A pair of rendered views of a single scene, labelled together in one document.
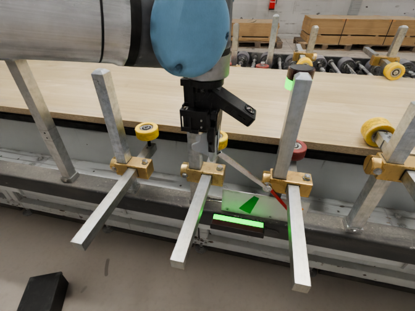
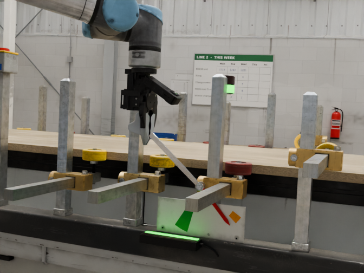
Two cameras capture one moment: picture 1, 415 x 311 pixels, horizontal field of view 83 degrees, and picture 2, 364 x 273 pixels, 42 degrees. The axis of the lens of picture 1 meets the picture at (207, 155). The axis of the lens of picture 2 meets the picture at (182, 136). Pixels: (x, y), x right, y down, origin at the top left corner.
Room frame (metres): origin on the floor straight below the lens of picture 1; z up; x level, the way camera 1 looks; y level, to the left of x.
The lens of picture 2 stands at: (-0.84, -0.29, 1.05)
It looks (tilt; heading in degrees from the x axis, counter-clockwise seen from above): 3 degrees down; 8
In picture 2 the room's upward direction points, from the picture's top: 3 degrees clockwise
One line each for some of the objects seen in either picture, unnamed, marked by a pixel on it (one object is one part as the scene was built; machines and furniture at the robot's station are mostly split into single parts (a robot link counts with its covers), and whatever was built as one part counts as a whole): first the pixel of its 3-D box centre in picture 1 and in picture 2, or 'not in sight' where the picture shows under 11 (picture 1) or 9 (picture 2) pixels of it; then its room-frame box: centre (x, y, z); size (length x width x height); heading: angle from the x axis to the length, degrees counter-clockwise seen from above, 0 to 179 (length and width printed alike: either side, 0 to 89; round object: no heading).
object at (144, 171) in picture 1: (131, 166); (70, 180); (0.61, 0.26, 0.81); 0.13 x 0.06 x 0.05; 77
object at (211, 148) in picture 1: (212, 134); (144, 112); (0.45, -0.01, 1.04); 0.05 x 0.02 x 0.09; 167
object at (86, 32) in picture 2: not in sight; (106, 21); (0.40, 0.09, 1.28); 0.12 x 0.12 x 0.09; 31
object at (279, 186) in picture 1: (285, 181); (221, 186); (0.50, -0.23, 0.85); 0.13 x 0.06 x 0.05; 77
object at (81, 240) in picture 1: (123, 184); (58, 184); (0.53, 0.26, 0.81); 0.43 x 0.03 x 0.04; 167
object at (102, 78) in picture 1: (120, 145); (65, 154); (0.62, 0.28, 0.90); 0.03 x 0.03 x 0.48; 77
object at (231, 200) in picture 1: (262, 207); (199, 219); (0.49, -0.17, 0.75); 0.26 x 0.01 x 0.10; 77
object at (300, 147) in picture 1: (290, 158); (237, 179); (0.61, -0.27, 0.85); 0.08 x 0.08 x 0.11
